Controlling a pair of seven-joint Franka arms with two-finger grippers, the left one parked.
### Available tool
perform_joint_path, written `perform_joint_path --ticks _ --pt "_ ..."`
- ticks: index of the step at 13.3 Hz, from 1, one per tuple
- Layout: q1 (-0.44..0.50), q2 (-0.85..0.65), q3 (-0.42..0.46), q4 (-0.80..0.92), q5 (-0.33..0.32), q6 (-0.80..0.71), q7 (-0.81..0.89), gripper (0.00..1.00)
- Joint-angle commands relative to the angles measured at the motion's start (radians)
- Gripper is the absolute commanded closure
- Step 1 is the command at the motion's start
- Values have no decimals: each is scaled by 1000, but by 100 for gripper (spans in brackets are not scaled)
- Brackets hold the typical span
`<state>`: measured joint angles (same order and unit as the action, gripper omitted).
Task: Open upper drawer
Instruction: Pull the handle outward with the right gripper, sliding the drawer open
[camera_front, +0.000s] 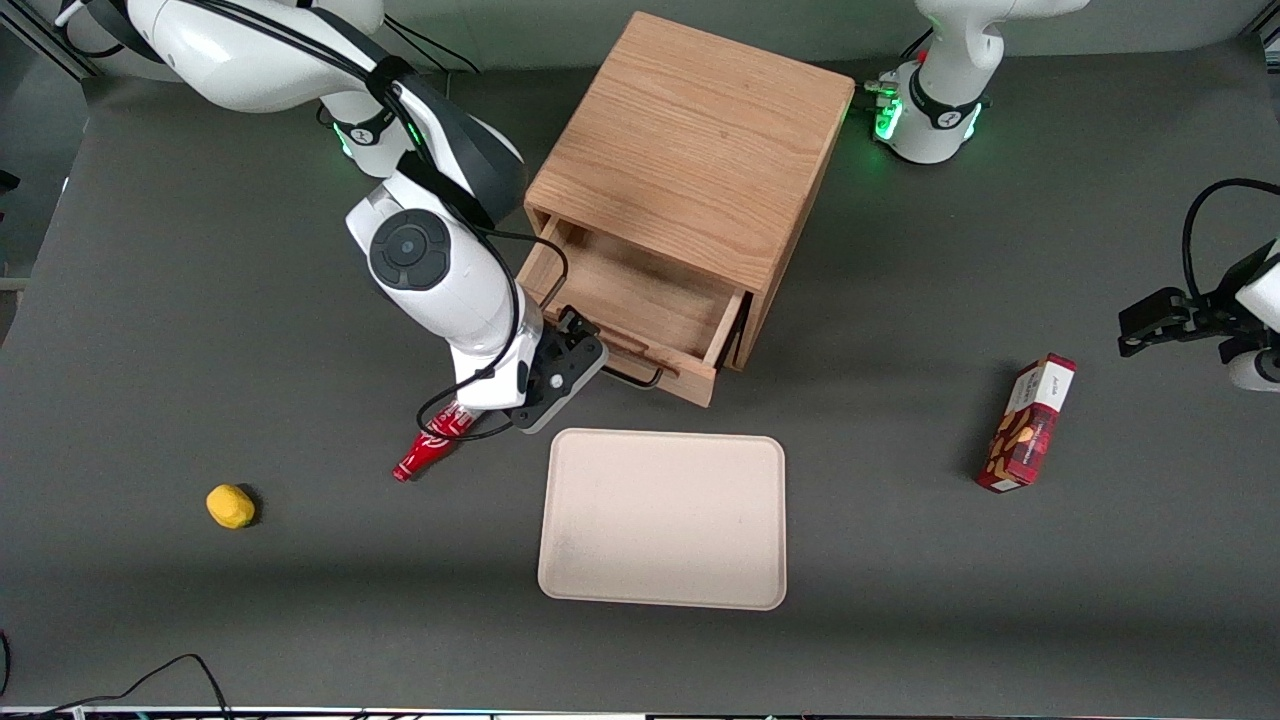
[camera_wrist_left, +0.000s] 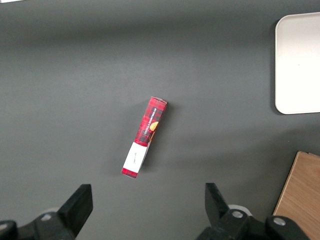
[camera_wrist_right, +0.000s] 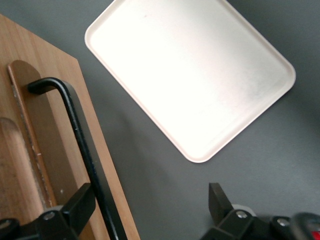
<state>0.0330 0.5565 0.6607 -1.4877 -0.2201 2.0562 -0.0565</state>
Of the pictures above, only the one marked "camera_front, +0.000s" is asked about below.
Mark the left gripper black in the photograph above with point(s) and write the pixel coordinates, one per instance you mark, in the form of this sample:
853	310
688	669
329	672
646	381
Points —
1204	312

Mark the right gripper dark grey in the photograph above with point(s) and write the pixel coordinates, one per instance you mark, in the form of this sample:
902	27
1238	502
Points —
551	347

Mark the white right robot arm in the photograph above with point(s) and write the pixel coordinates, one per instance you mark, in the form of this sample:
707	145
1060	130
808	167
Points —
440	280

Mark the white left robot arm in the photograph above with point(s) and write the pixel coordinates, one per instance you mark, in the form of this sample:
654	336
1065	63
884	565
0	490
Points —
940	110

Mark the wooden drawer cabinet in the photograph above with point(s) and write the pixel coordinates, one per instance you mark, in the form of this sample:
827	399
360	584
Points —
700	130

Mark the red snack box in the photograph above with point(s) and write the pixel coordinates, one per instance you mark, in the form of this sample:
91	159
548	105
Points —
1030	430

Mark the red cola bottle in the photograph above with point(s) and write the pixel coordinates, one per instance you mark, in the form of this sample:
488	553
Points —
420	455

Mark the beige plastic tray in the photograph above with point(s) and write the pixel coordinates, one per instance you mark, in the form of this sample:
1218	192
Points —
665	520

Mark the yellow lemon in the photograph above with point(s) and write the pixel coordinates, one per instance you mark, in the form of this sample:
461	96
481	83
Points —
230	506

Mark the aluminium frame rail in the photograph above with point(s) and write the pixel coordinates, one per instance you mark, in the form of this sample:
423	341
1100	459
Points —
50	45

